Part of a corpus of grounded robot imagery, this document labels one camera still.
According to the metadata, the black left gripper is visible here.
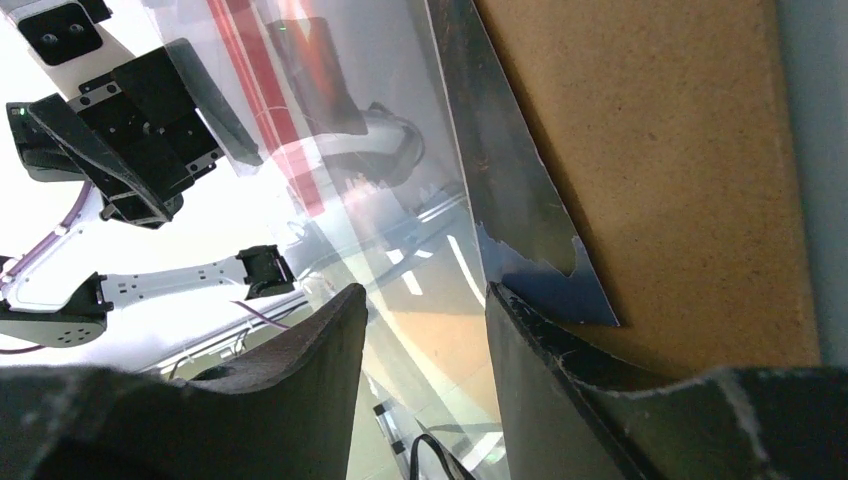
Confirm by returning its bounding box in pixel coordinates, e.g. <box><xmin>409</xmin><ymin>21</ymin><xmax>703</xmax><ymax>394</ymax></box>
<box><xmin>6</xmin><ymin>38</ymin><xmax>262</xmax><ymax>229</ymax></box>

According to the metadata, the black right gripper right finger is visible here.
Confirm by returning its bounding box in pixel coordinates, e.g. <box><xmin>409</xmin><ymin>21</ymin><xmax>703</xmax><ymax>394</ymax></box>
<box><xmin>485</xmin><ymin>283</ymin><xmax>847</xmax><ymax>479</ymax></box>

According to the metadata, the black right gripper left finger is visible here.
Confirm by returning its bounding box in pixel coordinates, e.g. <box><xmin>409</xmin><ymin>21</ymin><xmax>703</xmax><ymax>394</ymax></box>
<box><xmin>1</xmin><ymin>284</ymin><xmax>368</xmax><ymax>479</ymax></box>

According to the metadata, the clear acrylic sheet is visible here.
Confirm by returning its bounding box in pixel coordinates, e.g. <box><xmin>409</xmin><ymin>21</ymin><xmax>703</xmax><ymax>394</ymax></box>
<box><xmin>144</xmin><ymin>1</ymin><xmax>510</xmax><ymax>479</ymax></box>

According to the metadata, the orange wooden picture frame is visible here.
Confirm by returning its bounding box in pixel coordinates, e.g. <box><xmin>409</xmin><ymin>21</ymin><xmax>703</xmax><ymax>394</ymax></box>
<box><xmin>207</xmin><ymin>1</ymin><xmax>325</xmax><ymax>216</ymax></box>

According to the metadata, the sunset photo print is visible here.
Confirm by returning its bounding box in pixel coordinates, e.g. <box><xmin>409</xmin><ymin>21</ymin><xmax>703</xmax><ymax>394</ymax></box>
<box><xmin>427</xmin><ymin>1</ymin><xmax>620</xmax><ymax>327</ymax></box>

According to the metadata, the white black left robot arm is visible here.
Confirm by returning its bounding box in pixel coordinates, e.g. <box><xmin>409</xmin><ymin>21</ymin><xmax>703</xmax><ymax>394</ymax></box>
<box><xmin>1</xmin><ymin>34</ymin><xmax>295</xmax><ymax>348</ymax></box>

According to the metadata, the brown backing board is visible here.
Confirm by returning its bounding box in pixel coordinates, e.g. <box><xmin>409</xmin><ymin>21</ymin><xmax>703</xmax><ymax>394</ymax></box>
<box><xmin>477</xmin><ymin>1</ymin><xmax>821</xmax><ymax>377</ymax></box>

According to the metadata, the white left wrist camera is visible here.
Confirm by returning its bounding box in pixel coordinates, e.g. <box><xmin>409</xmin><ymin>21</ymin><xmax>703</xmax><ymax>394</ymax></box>
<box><xmin>1</xmin><ymin>0</ymin><xmax>134</xmax><ymax>98</ymax></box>

